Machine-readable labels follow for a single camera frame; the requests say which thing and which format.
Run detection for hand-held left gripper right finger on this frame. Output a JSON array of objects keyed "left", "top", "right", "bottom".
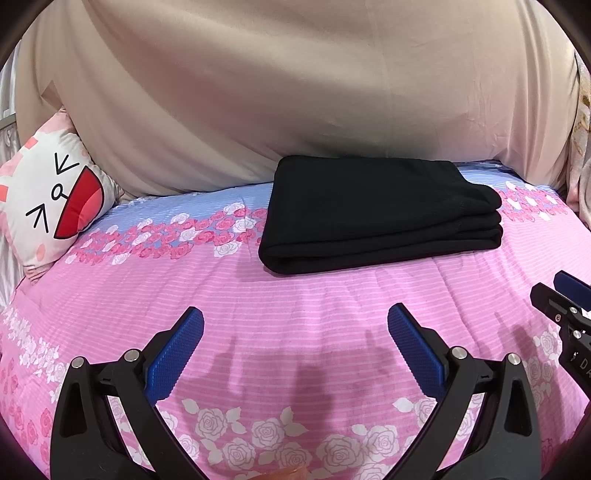
[{"left": 386, "top": 302, "right": 544, "bottom": 480}]

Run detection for silver curtain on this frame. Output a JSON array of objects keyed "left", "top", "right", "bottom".
[{"left": 0, "top": 44, "right": 28, "bottom": 305}]

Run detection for beige cloth cover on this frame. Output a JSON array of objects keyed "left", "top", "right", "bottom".
[{"left": 14, "top": 0, "right": 581, "bottom": 204}]

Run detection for black pants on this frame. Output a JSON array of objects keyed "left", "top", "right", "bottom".
[{"left": 257, "top": 154, "right": 504, "bottom": 276}]

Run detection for patterned beige curtain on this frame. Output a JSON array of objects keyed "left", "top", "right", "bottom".
[{"left": 564, "top": 48, "right": 591, "bottom": 214}]

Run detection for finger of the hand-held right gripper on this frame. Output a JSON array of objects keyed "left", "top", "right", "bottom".
[
  {"left": 529, "top": 282, "right": 586, "bottom": 325},
  {"left": 553, "top": 270, "right": 591, "bottom": 309}
]

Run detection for white cat face pillow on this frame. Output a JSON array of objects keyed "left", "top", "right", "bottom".
[{"left": 0, "top": 108, "right": 123, "bottom": 282}]

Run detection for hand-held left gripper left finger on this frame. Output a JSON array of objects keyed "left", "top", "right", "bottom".
[{"left": 51, "top": 306, "right": 206, "bottom": 480}]

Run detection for pink floral bedsheet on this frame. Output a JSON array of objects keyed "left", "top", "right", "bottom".
[{"left": 0, "top": 159, "right": 591, "bottom": 480}]

